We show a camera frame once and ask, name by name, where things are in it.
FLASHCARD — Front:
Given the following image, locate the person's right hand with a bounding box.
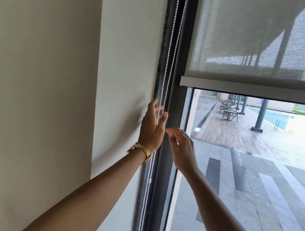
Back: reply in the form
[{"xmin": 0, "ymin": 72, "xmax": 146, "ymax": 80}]
[{"xmin": 159, "ymin": 127, "xmax": 205, "ymax": 179}]

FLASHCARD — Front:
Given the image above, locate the window glass pane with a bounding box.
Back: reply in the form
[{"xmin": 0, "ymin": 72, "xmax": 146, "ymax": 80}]
[{"xmin": 165, "ymin": 86, "xmax": 305, "ymax": 231}]

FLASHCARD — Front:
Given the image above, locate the gold wrist watch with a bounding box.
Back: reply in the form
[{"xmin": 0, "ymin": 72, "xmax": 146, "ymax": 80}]
[{"xmin": 125, "ymin": 141, "xmax": 156, "ymax": 166}]

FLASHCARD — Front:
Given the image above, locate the thick grey outdoor pillar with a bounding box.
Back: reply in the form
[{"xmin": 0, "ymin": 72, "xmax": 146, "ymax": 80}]
[{"xmin": 250, "ymin": 98, "xmax": 270, "ymax": 133}]

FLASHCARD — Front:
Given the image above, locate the person's left forearm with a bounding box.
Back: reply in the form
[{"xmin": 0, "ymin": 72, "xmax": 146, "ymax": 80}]
[{"xmin": 19, "ymin": 134, "xmax": 151, "ymax": 231}]

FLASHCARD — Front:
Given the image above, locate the grey roller blind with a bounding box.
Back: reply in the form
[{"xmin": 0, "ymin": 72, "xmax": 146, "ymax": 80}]
[{"xmin": 179, "ymin": 0, "xmax": 305, "ymax": 105}]

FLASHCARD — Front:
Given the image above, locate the metal pool ladder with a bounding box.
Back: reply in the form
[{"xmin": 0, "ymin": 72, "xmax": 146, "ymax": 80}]
[{"xmin": 273, "ymin": 119, "xmax": 295, "ymax": 134}]

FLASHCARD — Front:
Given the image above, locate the outdoor swimming pool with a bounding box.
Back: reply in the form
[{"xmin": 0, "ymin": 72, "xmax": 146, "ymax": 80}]
[{"xmin": 246, "ymin": 105, "xmax": 305, "ymax": 135}]

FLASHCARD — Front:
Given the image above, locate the person's left hand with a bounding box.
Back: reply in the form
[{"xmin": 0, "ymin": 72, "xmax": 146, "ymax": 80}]
[{"xmin": 137, "ymin": 96, "xmax": 171, "ymax": 154}]

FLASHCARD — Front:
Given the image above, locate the white bead blind chain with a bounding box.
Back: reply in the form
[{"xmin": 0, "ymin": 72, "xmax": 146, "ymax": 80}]
[{"xmin": 136, "ymin": 0, "xmax": 189, "ymax": 231}]

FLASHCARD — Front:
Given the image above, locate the group of outdoor tables and chairs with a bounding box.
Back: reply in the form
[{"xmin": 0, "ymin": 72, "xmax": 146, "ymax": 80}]
[{"xmin": 217, "ymin": 100, "xmax": 242, "ymax": 123}]

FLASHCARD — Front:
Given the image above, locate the person's right forearm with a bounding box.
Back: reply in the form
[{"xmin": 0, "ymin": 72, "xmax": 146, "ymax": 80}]
[{"xmin": 178, "ymin": 165, "xmax": 296, "ymax": 231}]

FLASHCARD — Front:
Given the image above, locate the dark grey window frame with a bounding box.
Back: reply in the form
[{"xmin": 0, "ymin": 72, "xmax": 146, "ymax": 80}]
[{"xmin": 133, "ymin": 0, "xmax": 209, "ymax": 231}]

